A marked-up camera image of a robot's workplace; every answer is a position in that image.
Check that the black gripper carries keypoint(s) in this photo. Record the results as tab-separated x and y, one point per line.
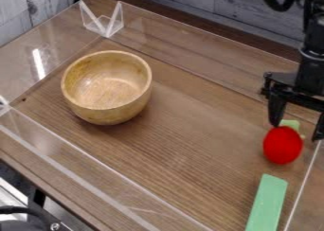
300	88

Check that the red ball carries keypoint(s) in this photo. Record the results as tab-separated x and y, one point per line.
284	142

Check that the wooden bowl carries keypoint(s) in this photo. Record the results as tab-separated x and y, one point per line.
106	86

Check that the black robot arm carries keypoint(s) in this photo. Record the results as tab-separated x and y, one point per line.
312	24

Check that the green tape strip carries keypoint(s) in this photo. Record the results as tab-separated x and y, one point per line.
268	203

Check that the clear acrylic tray walls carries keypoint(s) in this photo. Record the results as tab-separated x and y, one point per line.
180	168

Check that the clear acrylic corner bracket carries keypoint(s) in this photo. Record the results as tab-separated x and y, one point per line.
104	25

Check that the black metal bracket with screw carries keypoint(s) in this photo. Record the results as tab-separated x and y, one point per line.
43	219

